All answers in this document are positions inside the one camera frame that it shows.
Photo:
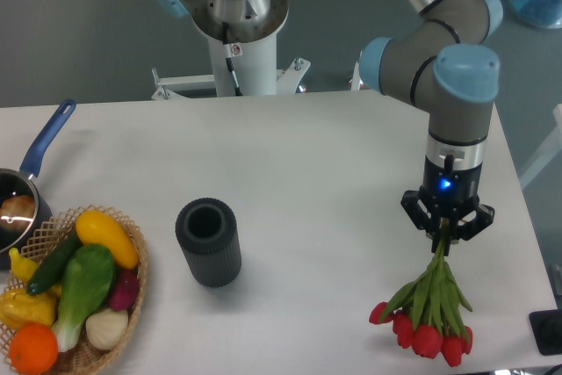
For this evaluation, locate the white garlic bulb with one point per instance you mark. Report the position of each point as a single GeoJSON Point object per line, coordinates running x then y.
{"type": "Point", "coordinates": [105, 328]}

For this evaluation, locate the green cucumber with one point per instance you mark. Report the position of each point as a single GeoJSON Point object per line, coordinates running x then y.
{"type": "Point", "coordinates": [52, 268]}

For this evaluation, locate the dark grey ribbed vase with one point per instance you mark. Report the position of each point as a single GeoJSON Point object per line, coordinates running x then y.
{"type": "Point", "coordinates": [206, 230]}

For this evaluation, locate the orange fruit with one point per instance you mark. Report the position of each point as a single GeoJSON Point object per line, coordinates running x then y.
{"type": "Point", "coordinates": [33, 349]}

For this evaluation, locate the red radish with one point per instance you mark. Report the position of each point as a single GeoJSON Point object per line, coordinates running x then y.
{"type": "Point", "coordinates": [125, 291]}

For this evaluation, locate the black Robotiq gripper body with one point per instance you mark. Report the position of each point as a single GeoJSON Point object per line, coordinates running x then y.
{"type": "Point", "coordinates": [454, 194]}

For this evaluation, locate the white table clamp post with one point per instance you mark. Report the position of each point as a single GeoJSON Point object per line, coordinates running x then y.
{"type": "Point", "coordinates": [356, 83]}

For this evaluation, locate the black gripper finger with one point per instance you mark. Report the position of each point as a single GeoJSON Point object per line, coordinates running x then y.
{"type": "Point", "coordinates": [425, 213]}
{"type": "Point", "coordinates": [465, 225]}

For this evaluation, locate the red tulip bouquet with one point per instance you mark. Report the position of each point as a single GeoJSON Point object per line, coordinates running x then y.
{"type": "Point", "coordinates": [425, 313]}

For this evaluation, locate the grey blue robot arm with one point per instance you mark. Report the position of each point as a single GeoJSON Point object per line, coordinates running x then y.
{"type": "Point", "coordinates": [443, 68]}

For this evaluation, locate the yellow squash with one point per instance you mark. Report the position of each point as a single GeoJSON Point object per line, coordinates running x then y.
{"type": "Point", "coordinates": [96, 227]}

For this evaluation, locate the woven wicker basket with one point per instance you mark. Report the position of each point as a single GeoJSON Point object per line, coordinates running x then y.
{"type": "Point", "coordinates": [85, 358]}

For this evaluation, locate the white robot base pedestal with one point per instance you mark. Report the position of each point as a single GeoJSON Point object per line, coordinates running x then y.
{"type": "Point", "coordinates": [241, 36]}

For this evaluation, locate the green bok choy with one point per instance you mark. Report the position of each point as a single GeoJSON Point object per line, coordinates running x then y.
{"type": "Point", "coordinates": [86, 283]}

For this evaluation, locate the black device at edge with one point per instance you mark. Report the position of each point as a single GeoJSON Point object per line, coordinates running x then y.
{"type": "Point", "coordinates": [546, 329]}

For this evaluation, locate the yellow banana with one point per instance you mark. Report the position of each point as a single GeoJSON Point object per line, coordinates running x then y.
{"type": "Point", "coordinates": [22, 269]}

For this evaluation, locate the blue handled saucepan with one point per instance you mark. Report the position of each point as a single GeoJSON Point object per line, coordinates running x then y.
{"type": "Point", "coordinates": [21, 181]}

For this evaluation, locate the brown food in saucepan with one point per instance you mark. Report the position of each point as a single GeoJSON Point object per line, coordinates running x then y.
{"type": "Point", "coordinates": [17, 213]}

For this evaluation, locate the yellow bell pepper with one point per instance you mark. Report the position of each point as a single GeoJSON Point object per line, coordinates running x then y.
{"type": "Point", "coordinates": [19, 309]}

